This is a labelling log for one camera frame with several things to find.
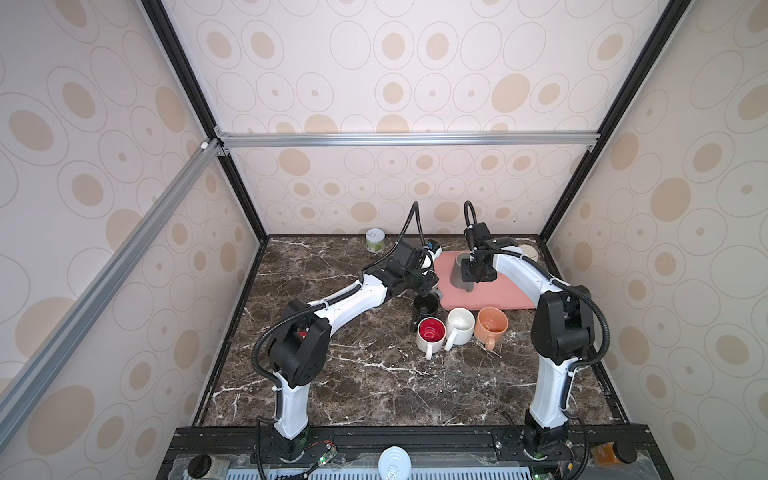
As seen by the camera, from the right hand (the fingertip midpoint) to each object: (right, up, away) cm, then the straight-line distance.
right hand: (473, 273), depth 97 cm
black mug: (-16, -10, -3) cm, 19 cm away
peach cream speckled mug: (+4, -16, -5) cm, 17 cm away
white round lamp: (-26, -42, -30) cm, 58 cm away
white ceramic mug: (-7, -15, -11) cm, 20 cm away
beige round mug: (+22, +8, +8) cm, 25 cm away
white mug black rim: (-15, -19, -5) cm, 24 cm away
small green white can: (-33, +12, +15) cm, 38 cm away
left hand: (-12, +1, -12) cm, 17 cm away
